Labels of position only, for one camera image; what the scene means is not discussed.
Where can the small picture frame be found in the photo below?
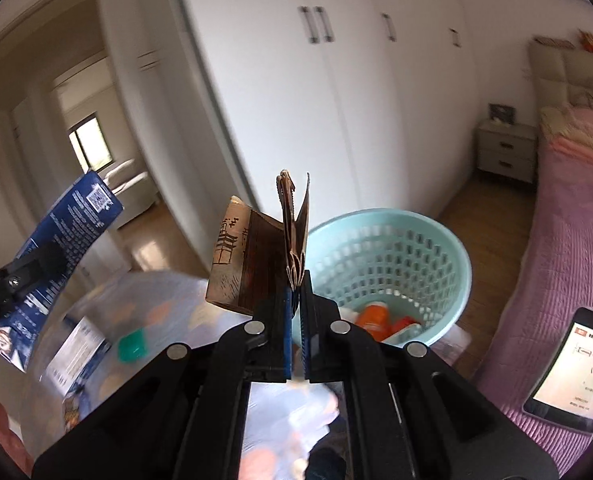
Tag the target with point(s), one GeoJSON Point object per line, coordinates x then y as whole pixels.
{"type": "Point", "coordinates": [502, 113]}

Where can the orange bottle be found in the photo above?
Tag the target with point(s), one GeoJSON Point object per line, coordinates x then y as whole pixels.
{"type": "Point", "coordinates": [374, 320]}

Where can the cream pillow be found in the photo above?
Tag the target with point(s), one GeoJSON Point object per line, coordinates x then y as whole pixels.
{"type": "Point", "coordinates": [558, 120]}

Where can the window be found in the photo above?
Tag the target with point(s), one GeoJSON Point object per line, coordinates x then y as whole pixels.
{"type": "Point", "coordinates": [91, 142]}

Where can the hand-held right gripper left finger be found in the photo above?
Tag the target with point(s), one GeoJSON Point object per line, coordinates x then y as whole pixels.
{"type": "Point", "coordinates": [289, 332]}

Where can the red orange container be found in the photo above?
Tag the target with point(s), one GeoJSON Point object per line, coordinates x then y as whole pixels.
{"type": "Point", "coordinates": [405, 325]}

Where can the brown paper packaging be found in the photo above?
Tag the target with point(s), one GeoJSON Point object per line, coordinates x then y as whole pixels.
{"type": "Point", "coordinates": [249, 260]}

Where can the blue printed packet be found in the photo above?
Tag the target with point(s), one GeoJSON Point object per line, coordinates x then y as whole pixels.
{"type": "Point", "coordinates": [76, 215]}

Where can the white and blue box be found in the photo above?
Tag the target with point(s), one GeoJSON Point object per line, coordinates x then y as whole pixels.
{"type": "Point", "coordinates": [74, 355]}

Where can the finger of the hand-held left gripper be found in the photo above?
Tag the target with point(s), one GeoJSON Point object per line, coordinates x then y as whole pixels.
{"type": "Point", "coordinates": [24, 272]}

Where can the grey nightstand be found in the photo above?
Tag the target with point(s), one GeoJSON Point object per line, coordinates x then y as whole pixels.
{"type": "Point", "coordinates": [507, 152]}

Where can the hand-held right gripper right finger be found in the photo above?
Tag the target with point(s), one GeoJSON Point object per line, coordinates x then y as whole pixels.
{"type": "Point", "coordinates": [304, 335]}

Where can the beige padded headboard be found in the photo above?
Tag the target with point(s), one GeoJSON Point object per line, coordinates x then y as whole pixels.
{"type": "Point", "coordinates": [561, 70]}

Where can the white bed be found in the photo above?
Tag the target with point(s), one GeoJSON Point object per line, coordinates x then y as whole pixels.
{"type": "Point", "coordinates": [126, 182]}

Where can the orange toy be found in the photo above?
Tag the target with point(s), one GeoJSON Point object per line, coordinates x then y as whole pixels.
{"type": "Point", "coordinates": [589, 41]}

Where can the white wardrobe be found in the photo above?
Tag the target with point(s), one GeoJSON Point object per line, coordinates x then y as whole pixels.
{"type": "Point", "coordinates": [286, 110]}

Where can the small green plastic item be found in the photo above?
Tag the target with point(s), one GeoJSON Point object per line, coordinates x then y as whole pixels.
{"type": "Point", "coordinates": [132, 345]}

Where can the light green plastic basket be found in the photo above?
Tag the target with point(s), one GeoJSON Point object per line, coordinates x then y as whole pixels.
{"type": "Point", "coordinates": [376, 255]}

